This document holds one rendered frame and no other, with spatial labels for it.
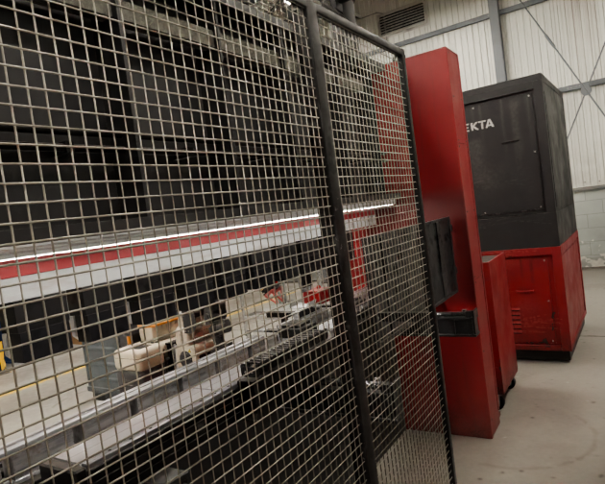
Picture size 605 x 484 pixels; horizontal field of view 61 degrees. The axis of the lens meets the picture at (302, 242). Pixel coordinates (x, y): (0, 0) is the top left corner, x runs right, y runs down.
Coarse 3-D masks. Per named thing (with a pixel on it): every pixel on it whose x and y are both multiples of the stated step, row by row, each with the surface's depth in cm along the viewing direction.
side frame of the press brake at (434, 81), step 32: (416, 64) 301; (448, 64) 293; (384, 96) 314; (416, 96) 303; (448, 96) 293; (384, 128) 316; (416, 128) 306; (448, 128) 296; (448, 160) 298; (448, 192) 300; (480, 256) 316; (480, 288) 311; (480, 320) 305; (416, 352) 322; (448, 352) 311; (480, 352) 301; (448, 384) 313; (480, 384) 303; (416, 416) 327; (480, 416) 305
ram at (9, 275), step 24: (312, 216) 262; (192, 240) 190; (216, 240) 201; (240, 240) 213; (264, 240) 226; (0, 264) 132; (24, 264) 137; (48, 264) 143; (96, 264) 155; (144, 264) 170; (168, 264) 179; (24, 288) 137; (48, 288) 142; (72, 288) 148
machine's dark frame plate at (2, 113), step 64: (0, 0) 132; (128, 0) 167; (192, 0) 181; (64, 64) 146; (128, 64) 165; (192, 64) 189; (256, 64) 214; (0, 128) 123; (128, 128) 151; (192, 128) 187; (256, 128) 219; (0, 192) 128; (64, 192) 142; (128, 192) 154; (256, 192) 215; (384, 192) 298
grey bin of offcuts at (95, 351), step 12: (120, 336) 450; (84, 348) 478; (96, 348) 466; (108, 348) 457; (120, 348) 449; (108, 360) 460; (96, 372) 472; (108, 372) 462; (96, 384) 474; (108, 396) 473
